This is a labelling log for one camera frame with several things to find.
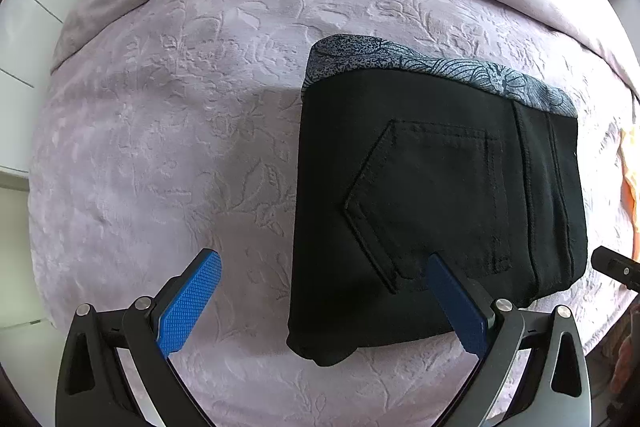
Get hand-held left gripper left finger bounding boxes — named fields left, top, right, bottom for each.
left=54, top=248, right=222, bottom=427

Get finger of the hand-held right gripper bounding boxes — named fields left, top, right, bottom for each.
left=591, top=247, right=640, bottom=294

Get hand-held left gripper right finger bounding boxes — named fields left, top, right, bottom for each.
left=427, top=253, right=593, bottom=427

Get black pants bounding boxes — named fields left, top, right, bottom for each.
left=286, top=35, right=589, bottom=367

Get orange cloth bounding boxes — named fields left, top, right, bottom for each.
left=618, top=127, right=640, bottom=260

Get lavender embossed fleece blanket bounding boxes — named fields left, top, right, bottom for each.
left=27, top=0, right=640, bottom=427

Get white wardrobe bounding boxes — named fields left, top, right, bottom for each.
left=0, top=0, right=126, bottom=192

